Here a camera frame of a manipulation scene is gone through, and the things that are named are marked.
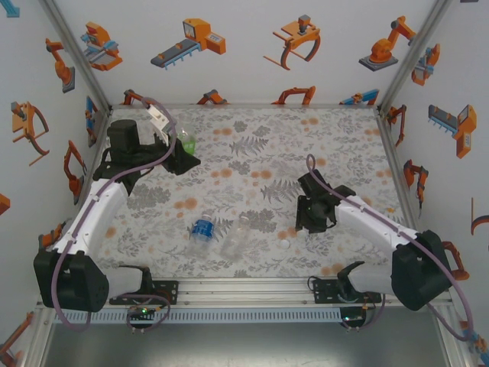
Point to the clear bottle without label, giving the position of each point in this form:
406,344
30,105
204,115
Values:
235,241

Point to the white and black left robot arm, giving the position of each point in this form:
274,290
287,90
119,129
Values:
99,206

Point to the aluminium back rail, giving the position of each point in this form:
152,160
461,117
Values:
244,106

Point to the aluminium side rail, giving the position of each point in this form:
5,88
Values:
101,132
397,172

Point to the clear bottle with blue label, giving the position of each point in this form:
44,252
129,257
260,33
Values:
202,229

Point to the aluminium front frame rail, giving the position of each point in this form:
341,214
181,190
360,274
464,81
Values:
244,292

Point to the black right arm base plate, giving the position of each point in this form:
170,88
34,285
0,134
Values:
322,292

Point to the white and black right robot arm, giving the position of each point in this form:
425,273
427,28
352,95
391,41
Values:
374,221

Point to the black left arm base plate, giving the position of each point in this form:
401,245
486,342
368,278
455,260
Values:
170,292

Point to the circuit board with green light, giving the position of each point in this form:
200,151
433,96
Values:
141,311
353,318

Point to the aluminium frame leg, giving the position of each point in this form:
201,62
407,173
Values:
36,344
460,355

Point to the clear bottle with green label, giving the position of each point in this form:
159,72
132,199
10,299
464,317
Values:
188,144

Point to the aluminium corner post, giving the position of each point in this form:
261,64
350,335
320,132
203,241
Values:
79,57
412,57

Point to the floral patterned table mat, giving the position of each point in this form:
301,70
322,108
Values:
229,264

